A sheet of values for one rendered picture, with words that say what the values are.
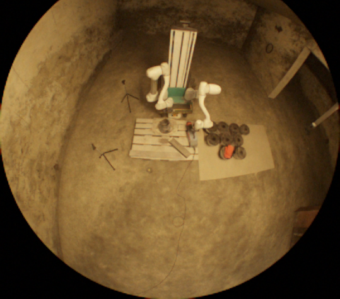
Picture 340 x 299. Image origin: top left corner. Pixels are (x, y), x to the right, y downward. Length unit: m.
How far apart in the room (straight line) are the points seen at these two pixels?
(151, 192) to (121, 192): 0.55
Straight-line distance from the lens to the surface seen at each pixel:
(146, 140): 2.24
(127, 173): 2.30
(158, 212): 2.25
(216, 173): 2.43
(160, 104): 1.84
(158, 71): 1.63
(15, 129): 2.42
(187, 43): 1.87
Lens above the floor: 2.21
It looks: 62 degrees down
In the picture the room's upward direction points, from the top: 8 degrees clockwise
